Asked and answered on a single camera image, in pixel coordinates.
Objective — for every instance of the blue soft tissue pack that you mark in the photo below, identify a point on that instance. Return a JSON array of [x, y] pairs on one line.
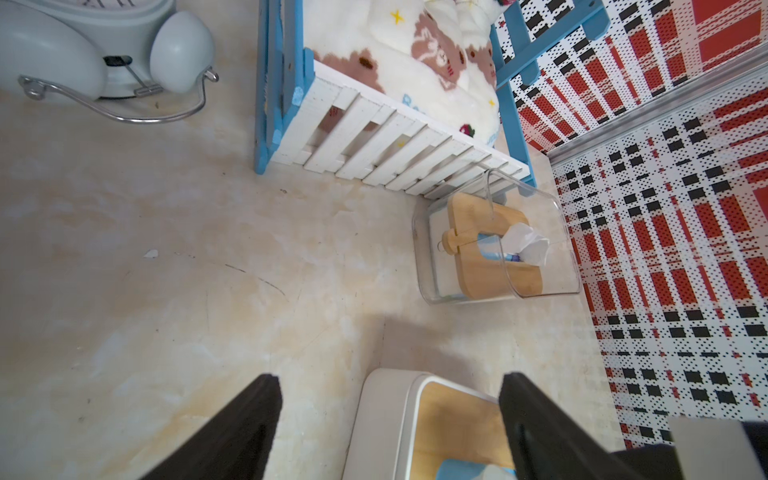
[[520, 243]]

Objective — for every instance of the bear print blanket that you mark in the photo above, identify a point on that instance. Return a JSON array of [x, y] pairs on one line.
[[433, 56]]

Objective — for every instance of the white tissue box bamboo lid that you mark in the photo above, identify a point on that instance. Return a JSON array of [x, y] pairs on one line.
[[409, 422]]

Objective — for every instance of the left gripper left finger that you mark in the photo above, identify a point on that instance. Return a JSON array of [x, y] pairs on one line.
[[235, 443]]

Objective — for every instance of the blue tissue pack with sheet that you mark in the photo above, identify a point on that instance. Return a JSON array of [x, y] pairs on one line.
[[452, 469]]

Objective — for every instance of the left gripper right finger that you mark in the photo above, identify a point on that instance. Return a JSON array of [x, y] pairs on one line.
[[546, 443]]

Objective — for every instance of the white alarm clock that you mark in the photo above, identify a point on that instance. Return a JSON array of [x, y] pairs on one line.
[[95, 52]]

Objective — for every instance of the bamboo slotted lid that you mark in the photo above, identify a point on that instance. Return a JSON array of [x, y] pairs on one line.
[[485, 268]]

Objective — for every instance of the blue white toy crib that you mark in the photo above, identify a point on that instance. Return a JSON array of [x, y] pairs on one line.
[[311, 115]]

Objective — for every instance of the clear plastic tissue box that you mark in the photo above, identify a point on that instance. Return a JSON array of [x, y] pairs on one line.
[[436, 269]]

